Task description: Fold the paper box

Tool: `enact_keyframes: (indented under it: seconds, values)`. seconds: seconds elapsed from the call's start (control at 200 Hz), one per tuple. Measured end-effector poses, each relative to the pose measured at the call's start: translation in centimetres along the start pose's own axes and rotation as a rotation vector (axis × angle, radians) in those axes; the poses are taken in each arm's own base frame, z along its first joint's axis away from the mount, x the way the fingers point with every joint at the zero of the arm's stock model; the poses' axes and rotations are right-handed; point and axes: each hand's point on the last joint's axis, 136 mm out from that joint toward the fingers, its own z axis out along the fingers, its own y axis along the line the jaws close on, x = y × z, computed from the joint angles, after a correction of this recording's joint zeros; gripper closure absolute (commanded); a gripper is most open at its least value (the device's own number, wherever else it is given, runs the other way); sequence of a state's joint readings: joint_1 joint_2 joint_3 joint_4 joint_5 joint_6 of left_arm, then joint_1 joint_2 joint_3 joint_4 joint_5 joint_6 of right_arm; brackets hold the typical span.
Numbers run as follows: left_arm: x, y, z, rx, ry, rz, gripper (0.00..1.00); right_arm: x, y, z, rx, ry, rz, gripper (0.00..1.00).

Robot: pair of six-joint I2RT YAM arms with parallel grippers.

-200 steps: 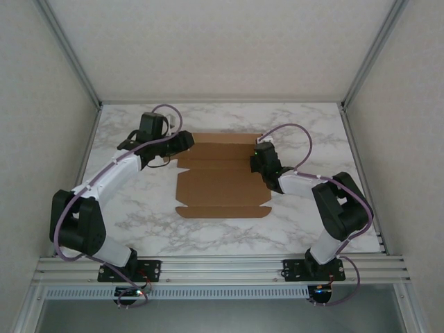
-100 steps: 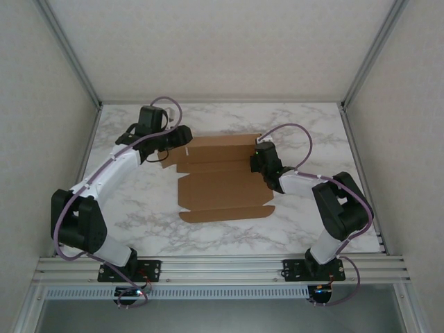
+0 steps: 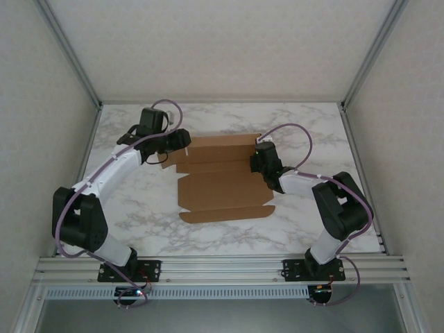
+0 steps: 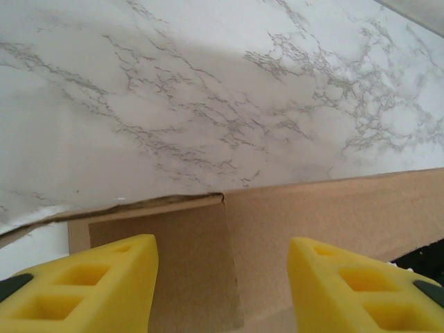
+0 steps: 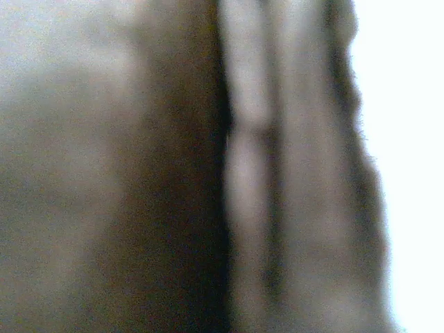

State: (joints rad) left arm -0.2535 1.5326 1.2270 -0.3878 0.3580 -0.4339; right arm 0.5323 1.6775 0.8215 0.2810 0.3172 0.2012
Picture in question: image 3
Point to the aluminium frame post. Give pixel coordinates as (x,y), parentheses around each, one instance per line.
(373,52)
(72,52)

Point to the brown cardboard box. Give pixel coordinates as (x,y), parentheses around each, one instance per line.
(222,187)

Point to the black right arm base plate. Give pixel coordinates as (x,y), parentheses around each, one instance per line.
(295,270)

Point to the small circuit board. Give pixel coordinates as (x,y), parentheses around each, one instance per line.
(130,293)
(320,293)

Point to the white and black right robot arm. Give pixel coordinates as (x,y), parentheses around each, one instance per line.
(298,184)

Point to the aluminium lower frame bar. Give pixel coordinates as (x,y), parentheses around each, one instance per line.
(27,312)
(411,308)

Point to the thin aluminium table rail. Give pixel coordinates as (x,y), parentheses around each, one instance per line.
(222,102)

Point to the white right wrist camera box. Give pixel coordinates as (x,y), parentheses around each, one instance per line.
(264,140)

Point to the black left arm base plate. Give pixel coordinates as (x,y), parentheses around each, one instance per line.
(152,270)

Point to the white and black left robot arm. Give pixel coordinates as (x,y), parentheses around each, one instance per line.
(111,173)

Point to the aluminium table side rail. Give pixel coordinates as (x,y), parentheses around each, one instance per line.
(351,138)
(91,138)

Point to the wide aluminium mounting rail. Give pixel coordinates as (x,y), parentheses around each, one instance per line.
(222,268)

